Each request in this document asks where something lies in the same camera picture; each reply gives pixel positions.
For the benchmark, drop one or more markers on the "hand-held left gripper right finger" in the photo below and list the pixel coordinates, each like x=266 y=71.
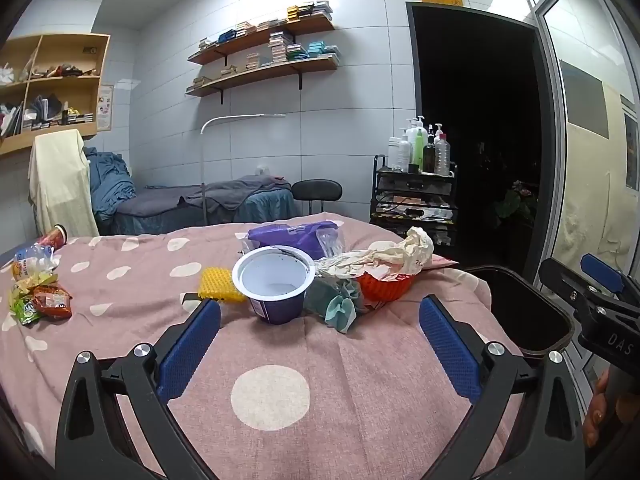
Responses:
x=450 y=350

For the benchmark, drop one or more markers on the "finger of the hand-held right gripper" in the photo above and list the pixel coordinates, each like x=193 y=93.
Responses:
x=562 y=280
x=602 y=271

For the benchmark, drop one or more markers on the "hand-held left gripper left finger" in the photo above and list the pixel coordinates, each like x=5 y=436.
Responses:
x=190 y=345

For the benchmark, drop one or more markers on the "black trash bin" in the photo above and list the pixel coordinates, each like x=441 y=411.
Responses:
x=525 y=310

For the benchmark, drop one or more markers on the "yellow mesh sponge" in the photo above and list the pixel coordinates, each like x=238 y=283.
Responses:
x=215 y=285

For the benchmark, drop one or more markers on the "red ribbed bowl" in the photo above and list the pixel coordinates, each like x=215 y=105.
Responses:
x=385 y=287

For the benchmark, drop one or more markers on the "white purple plastic cup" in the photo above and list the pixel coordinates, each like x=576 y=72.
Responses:
x=280 y=310

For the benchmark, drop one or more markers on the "cream paper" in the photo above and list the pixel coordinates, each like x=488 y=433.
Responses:
x=400 y=255

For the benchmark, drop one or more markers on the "teal tissue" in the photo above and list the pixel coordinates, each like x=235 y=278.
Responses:
x=340 y=310

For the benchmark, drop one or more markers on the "purple plastic bag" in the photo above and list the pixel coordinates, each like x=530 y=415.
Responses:
x=290 y=237

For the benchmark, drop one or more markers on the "person's right hand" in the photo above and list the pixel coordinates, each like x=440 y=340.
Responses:
x=595 y=412

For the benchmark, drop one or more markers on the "potted plant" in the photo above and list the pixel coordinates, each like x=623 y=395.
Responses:
x=517 y=200

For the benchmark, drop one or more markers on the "pink polka-dot blanket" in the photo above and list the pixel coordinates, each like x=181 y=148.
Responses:
x=320 y=350

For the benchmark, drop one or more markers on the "red snack packet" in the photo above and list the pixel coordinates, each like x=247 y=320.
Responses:
x=50 y=302

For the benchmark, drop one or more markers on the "grey blanket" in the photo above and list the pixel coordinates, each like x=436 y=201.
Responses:
x=200 y=195

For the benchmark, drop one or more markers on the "massage bed teal skirt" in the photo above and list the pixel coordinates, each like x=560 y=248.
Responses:
x=270 y=207

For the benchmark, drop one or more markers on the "yellow green snack packet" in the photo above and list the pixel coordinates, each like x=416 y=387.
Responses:
x=35 y=281

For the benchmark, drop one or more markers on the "black mesh trolley cart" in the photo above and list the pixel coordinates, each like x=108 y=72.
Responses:
x=415 y=182

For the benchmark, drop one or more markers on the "red paper cup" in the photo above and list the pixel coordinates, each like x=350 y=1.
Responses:
x=54 y=237

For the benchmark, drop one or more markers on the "clear pump bottle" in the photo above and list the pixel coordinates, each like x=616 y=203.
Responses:
x=442 y=155

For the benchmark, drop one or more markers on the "white arc floor lamp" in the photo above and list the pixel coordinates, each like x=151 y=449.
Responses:
x=204 y=170

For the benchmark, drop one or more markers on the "blue bedding pile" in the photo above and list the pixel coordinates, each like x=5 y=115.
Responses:
x=107 y=185

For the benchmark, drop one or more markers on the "clear plastic bottle orange label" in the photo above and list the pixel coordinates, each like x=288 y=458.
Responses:
x=30 y=260

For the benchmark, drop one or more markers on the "dark brown bottle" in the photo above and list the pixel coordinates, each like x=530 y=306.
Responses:
x=429 y=157

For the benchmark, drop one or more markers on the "glass sliding door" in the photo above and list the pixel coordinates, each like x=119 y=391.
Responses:
x=590 y=85

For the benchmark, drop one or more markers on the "small white jar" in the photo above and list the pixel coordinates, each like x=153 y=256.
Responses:
x=262 y=170

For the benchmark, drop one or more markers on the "green pump bottle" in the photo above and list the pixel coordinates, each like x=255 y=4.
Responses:
x=419 y=152

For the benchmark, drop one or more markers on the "black round stool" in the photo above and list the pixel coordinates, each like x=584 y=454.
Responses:
x=317 y=190

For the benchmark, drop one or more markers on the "plain white bottle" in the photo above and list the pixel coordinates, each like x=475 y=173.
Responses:
x=394 y=152

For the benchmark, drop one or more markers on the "white pump bottle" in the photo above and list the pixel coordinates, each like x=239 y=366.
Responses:
x=405 y=147

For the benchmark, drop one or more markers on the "cream towel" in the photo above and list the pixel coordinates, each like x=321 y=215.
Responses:
x=62 y=180

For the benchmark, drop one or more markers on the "yellow door sign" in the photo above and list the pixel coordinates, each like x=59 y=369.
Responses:
x=440 y=0

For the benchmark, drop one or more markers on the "row of small boxes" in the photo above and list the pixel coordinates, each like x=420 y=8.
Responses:
x=305 y=11

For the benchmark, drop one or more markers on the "dark grey door frame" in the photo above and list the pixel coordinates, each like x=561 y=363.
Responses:
x=545 y=110

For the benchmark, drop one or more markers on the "wall poster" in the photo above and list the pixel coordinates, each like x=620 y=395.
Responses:
x=105 y=107

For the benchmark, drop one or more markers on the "wooden wall cabinet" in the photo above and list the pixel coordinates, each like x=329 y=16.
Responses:
x=102 y=60

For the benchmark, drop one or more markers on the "wall shelves with boxes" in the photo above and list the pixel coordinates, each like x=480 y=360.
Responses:
x=280 y=47

